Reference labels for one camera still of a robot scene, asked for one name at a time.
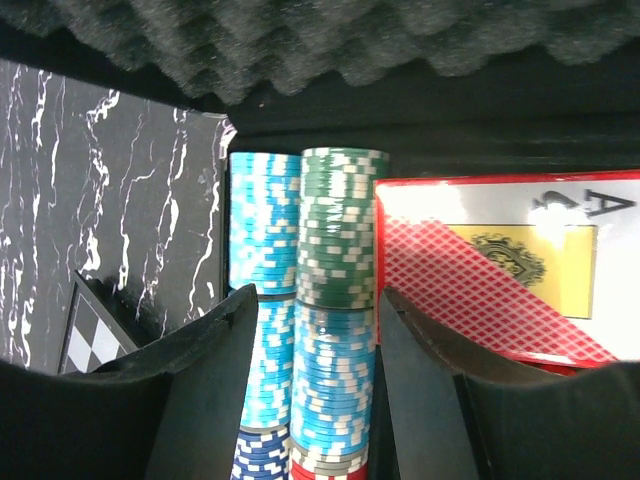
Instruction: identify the red playing card deck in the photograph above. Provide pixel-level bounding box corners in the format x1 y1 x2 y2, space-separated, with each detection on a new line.
375 170 639 368

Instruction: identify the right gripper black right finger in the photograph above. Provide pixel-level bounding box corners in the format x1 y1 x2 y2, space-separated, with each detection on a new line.
379 288 639 479

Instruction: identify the light blue chip column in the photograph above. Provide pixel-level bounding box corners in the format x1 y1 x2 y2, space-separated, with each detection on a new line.
228 152 301 479

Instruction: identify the black poker set case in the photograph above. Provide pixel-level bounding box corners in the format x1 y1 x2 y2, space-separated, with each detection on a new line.
0 0 640 480

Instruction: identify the green blue chip column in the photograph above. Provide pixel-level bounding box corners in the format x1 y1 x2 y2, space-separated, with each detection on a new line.
289 147 389 479

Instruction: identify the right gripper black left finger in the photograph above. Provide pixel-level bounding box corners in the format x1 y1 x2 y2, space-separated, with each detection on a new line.
1 285 258 479

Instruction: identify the black white chess board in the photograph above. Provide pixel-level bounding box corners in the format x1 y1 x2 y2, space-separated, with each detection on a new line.
57 271 140 374

